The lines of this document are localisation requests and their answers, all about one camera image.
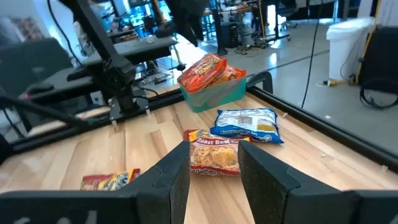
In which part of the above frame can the yellow extension cord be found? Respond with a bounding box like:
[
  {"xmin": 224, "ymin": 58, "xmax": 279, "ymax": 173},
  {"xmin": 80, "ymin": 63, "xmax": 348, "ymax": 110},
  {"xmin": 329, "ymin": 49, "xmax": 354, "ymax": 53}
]
[{"xmin": 316, "ymin": 0, "xmax": 383, "ymax": 88}]

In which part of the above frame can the white trash bin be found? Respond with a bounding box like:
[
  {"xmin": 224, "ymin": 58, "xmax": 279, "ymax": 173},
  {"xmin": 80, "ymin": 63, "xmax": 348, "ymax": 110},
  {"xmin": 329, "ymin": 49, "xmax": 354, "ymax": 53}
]
[{"xmin": 325, "ymin": 17, "xmax": 376, "ymax": 82}]

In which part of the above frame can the dark grey desk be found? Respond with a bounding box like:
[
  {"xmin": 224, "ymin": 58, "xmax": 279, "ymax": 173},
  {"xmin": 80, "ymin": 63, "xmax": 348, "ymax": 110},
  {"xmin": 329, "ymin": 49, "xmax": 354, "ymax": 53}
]
[{"xmin": 67, "ymin": 35, "xmax": 178, "ymax": 82}]

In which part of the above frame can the black aluminium table frame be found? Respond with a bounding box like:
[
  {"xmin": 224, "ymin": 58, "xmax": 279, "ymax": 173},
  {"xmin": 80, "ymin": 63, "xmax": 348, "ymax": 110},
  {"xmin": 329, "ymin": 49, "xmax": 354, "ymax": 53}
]
[{"xmin": 0, "ymin": 71, "xmax": 398, "ymax": 174}]

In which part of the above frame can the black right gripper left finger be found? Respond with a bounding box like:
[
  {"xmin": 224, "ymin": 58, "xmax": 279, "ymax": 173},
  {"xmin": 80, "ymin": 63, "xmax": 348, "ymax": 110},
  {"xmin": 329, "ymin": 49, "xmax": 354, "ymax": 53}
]
[{"xmin": 0, "ymin": 140, "xmax": 191, "ymax": 224}]

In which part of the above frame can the black computer tower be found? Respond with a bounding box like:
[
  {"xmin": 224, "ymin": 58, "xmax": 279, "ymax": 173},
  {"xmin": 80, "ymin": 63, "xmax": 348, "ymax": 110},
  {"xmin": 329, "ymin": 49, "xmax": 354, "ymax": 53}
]
[{"xmin": 220, "ymin": 21, "xmax": 240, "ymax": 49}]

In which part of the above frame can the black equipment case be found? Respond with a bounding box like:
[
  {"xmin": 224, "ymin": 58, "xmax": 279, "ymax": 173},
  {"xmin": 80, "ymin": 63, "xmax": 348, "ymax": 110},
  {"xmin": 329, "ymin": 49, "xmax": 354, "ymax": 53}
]
[{"xmin": 357, "ymin": 24, "xmax": 398, "ymax": 94}]

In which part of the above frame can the black frame clamp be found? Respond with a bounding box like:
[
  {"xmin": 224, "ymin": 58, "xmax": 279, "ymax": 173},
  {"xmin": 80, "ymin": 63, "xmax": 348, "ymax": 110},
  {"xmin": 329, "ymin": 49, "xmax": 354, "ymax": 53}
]
[{"xmin": 247, "ymin": 70, "xmax": 274, "ymax": 95}]

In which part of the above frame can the teal plastic bin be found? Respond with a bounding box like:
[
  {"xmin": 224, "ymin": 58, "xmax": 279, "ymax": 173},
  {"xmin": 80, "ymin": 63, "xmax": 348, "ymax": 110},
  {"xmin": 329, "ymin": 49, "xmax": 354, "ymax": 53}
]
[{"xmin": 177, "ymin": 76, "xmax": 248, "ymax": 113}]

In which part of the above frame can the black cable coil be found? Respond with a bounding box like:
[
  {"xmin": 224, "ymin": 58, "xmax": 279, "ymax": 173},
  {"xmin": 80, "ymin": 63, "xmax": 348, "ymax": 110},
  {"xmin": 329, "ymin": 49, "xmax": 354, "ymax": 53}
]
[{"xmin": 359, "ymin": 76, "xmax": 398, "ymax": 110}]

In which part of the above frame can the blue Maruchan soy noodle pack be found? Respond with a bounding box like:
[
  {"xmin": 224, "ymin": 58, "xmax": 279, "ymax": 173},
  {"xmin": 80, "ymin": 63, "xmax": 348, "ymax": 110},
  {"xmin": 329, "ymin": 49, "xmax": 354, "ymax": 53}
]
[{"xmin": 210, "ymin": 107, "xmax": 284, "ymax": 144}]

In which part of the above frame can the grey office chair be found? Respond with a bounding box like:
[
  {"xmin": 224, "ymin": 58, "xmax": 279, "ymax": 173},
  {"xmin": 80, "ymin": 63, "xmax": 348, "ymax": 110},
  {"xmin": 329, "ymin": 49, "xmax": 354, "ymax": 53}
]
[{"xmin": 0, "ymin": 37, "xmax": 74, "ymax": 97}]

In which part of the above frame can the red Maruchan beef noodle pack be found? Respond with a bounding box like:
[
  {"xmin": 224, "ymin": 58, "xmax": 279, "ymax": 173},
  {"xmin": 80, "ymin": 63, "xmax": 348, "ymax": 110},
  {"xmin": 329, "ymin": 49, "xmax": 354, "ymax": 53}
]
[
  {"xmin": 183, "ymin": 129, "xmax": 251, "ymax": 177},
  {"xmin": 80, "ymin": 168, "xmax": 141, "ymax": 191}
]

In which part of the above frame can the black hanging cable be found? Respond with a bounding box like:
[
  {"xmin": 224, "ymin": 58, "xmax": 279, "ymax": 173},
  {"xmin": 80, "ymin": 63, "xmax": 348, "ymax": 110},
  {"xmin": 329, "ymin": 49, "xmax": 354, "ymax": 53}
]
[{"xmin": 300, "ymin": 0, "xmax": 323, "ymax": 109}]

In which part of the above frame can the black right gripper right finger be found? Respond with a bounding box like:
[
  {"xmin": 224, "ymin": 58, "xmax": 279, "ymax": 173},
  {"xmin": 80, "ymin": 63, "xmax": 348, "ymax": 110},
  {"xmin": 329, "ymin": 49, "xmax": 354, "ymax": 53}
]
[{"xmin": 238, "ymin": 140, "xmax": 398, "ymax": 224}]

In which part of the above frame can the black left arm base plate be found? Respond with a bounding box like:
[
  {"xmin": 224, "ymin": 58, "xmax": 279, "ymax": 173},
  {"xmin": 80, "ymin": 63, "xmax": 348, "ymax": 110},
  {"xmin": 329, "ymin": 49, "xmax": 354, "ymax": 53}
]
[{"xmin": 108, "ymin": 95, "xmax": 150, "ymax": 123}]

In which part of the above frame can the orange Maruchan chicken noodle pack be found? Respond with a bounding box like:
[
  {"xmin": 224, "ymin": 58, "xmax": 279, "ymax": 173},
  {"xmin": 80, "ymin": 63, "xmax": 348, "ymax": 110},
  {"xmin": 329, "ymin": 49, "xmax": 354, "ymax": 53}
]
[
  {"xmin": 177, "ymin": 53, "xmax": 228, "ymax": 93},
  {"xmin": 214, "ymin": 65, "xmax": 248, "ymax": 88}
]

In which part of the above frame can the black power adapter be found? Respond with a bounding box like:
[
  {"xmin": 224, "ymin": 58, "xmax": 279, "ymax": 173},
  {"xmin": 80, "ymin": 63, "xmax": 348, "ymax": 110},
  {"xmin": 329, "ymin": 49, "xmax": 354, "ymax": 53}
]
[{"xmin": 25, "ymin": 81, "xmax": 56, "ymax": 96}]

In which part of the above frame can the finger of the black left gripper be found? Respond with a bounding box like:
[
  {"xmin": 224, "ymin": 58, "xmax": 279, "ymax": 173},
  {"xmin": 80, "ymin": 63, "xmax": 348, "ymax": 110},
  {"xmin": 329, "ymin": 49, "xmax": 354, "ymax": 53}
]
[{"xmin": 186, "ymin": 26, "xmax": 205, "ymax": 47}]

